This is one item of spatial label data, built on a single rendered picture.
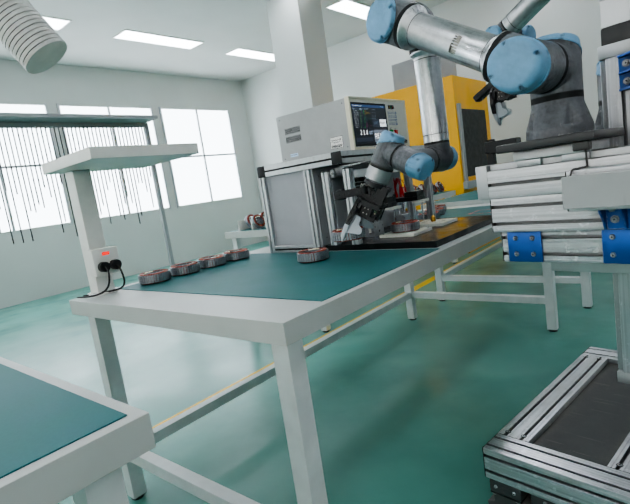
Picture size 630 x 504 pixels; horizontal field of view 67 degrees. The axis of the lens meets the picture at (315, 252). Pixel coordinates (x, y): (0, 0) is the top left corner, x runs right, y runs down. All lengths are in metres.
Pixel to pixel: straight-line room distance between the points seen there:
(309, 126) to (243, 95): 8.30
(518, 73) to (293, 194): 1.03
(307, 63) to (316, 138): 4.12
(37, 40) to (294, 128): 0.94
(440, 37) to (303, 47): 4.84
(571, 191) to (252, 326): 0.73
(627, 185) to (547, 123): 0.27
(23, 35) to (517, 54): 1.49
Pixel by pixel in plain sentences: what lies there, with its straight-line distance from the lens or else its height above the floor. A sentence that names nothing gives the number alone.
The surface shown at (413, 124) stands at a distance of 5.75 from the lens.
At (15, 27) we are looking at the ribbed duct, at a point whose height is 1.64.
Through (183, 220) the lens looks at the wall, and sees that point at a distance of 8.86.
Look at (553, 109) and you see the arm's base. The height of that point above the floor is 1.10.
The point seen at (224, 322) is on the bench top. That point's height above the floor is 0.73.
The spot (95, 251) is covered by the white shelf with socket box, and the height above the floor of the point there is 0.90.
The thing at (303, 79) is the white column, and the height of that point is 2.28.
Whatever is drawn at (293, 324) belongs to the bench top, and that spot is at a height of 0.74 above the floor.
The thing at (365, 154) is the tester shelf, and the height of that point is 1.09.
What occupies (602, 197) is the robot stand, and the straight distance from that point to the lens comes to 1.13.
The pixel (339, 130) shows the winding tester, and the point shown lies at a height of 1.20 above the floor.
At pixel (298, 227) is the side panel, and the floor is 0.85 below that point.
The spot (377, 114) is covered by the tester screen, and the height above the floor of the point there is 1.25.
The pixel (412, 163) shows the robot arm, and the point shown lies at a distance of 1.37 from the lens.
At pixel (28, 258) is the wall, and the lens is 7.71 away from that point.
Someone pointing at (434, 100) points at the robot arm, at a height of 1.20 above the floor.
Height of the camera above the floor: 1.01
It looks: 8 degrees down
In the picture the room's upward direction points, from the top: 8 degrees counter-clockwise
